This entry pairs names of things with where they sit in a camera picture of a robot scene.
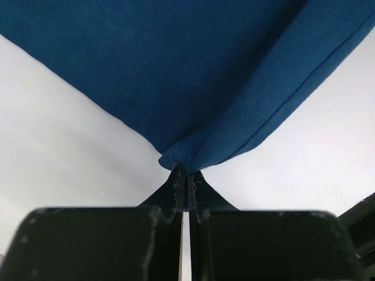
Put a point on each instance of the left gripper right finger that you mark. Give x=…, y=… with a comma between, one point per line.
x=230, y=244

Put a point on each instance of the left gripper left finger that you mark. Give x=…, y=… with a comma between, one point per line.
x=106, y=243

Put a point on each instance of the navy blue t shirt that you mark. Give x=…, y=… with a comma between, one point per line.
x=202, y=81

